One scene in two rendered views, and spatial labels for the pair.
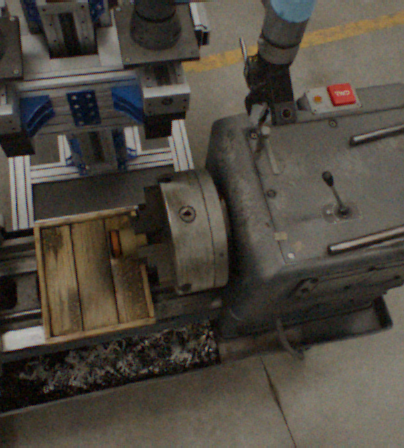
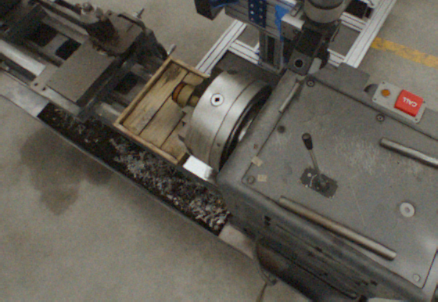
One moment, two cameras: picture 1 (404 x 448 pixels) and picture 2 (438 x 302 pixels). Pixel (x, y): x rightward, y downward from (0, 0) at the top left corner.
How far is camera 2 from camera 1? 50 cm
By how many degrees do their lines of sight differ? 22
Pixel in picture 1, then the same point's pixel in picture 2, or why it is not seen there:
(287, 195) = (291, 139)
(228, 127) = not seen: hidden behind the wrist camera
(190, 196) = (230, 91)
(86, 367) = (143, 166)
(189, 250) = (199, 124)
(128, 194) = not seen: hidden behind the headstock
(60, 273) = (158, 94)
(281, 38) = not seen: outside the picture
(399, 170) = (400, 192)
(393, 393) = not seen: outside the picture
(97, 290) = (166, 119)
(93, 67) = not seen: outside the picture
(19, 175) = (225, 40)
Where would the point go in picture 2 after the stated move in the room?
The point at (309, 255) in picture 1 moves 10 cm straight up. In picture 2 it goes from (263, 191) to (263, 180)
